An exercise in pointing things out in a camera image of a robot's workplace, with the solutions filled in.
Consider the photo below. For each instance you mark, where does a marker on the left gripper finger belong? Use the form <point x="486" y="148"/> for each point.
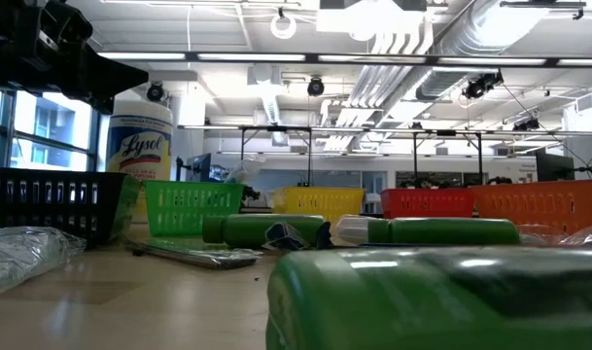
<point x="113" y="82"/>

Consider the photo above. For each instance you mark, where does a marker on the black comb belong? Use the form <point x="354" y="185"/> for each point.
<point x="203" y="257"/>

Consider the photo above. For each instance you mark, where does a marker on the green travel bottle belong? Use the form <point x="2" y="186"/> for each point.
<point x="256" y="231"/>
<point x="446" y="232"/>
<point x="373" y="301"/>

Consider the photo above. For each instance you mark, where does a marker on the yellow Lysol wipes canister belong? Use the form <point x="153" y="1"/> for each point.
<point x="140" y="146"/>

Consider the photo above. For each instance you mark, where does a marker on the black monitor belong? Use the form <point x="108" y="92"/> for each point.
<point x="553" y="167"/>
<point x="200" y="167"/>

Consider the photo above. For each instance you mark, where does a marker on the black plastic basket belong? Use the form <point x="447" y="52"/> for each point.
<point x="52" y="209"/>

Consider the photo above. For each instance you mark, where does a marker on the green plastic basket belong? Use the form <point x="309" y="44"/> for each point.
<point x="193" y="209"/>

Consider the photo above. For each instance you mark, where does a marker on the yellow plastic basket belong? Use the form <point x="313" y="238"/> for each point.
<point x="320" y="200"/>

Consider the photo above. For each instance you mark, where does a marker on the white ceiling pipes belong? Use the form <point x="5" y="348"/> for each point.
<point x="388" y="48"/>

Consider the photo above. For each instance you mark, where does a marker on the red plastic basket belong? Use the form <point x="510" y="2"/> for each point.
<point x="427" y="203"/>

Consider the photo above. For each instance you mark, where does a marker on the orange plastic basket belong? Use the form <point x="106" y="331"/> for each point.
<point x="543" y="204"/>

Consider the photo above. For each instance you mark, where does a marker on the round black ceiling camera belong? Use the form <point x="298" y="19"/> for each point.
<point x="154" y="92"/>
<point x="316" y="86"/>

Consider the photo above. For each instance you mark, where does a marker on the black window frame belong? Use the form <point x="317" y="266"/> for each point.
<point x="7" y="136"/>

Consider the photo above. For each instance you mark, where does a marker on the black gantry frame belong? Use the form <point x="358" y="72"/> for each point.
<point x="276" y="129"/>
<point x="446" y="132"/>

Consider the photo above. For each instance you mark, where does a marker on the long ceiling light rail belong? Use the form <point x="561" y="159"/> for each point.
<point x="422" y="61"/>

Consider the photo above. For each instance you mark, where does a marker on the silver air duct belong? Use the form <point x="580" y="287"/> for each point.
<point x="470" y="34"/>

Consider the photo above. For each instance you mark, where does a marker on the black ceiling camera cluster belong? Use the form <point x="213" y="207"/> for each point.
<point x="480" y="85"/>
<point x="526" y="125"/>

